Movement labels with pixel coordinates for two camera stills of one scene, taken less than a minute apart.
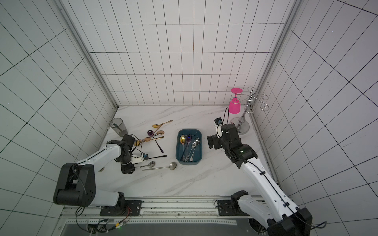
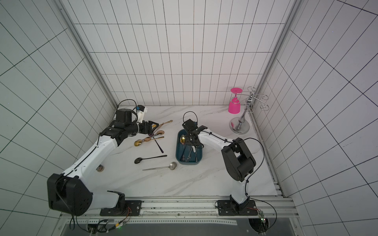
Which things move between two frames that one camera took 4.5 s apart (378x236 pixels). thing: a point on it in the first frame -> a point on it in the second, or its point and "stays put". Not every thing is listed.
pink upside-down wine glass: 235,104 stays put
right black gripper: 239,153 -> 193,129
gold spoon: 138,142 stays put
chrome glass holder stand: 253,100 stays put
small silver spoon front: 150,164 -> 194,151
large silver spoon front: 173,166 stays put
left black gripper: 126,170 -> 146,124
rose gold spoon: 148,138 stays put
